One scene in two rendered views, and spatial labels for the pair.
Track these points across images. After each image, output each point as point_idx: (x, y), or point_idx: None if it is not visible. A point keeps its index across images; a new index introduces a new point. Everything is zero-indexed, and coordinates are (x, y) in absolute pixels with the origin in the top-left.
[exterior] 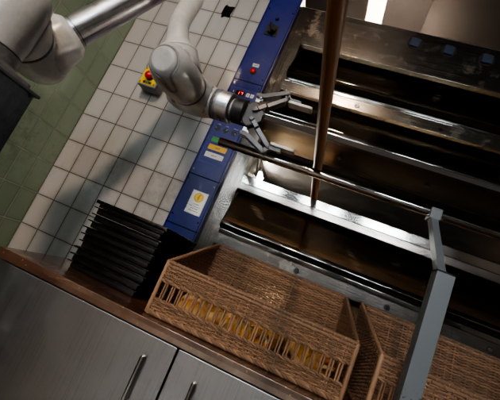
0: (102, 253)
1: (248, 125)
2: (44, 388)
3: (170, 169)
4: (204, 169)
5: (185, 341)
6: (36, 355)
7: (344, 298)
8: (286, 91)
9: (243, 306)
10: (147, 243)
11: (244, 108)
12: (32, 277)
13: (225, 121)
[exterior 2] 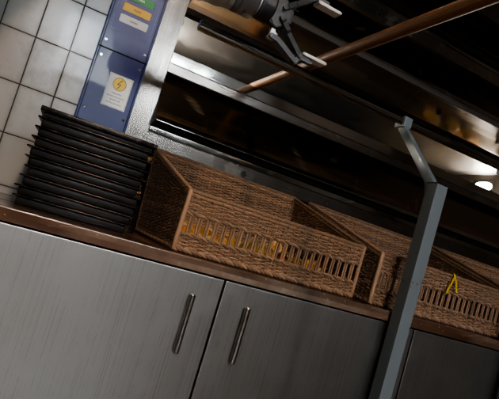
0: (67, 182)
1: (277, 28)
2: (76, 352)
3: (62, 36)
4: (122, 42)
5: (233, 272)
6: (55, 321)
7: (292, 199)
8: None
9: (272, 229)
10: (131, 165)
11: (277, 5)
12: (20, 229)
13: (247, 17)
